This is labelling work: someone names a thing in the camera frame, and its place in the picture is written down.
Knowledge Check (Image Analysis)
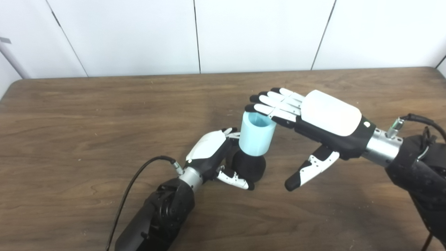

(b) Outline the light-blue short hose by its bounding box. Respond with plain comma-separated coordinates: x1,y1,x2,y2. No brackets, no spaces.
239,112,277,155

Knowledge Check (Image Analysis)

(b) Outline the black funnel-shaped nozzle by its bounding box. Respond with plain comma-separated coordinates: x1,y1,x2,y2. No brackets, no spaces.
232,148,266,183

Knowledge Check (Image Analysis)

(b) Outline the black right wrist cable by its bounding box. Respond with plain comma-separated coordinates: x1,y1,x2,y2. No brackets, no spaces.
387,113,446,251

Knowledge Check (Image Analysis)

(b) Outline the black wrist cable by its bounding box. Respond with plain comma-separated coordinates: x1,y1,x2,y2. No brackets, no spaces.
387,113,446,251
106,155,184,251

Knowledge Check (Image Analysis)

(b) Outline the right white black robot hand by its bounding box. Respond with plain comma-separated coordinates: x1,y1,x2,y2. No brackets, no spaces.
245,88,377,192

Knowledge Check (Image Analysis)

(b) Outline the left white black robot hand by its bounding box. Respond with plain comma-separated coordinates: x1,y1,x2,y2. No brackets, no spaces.
185,128,255,191

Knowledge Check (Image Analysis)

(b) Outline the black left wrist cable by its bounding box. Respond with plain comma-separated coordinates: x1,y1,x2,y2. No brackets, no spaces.
106,155,184,251

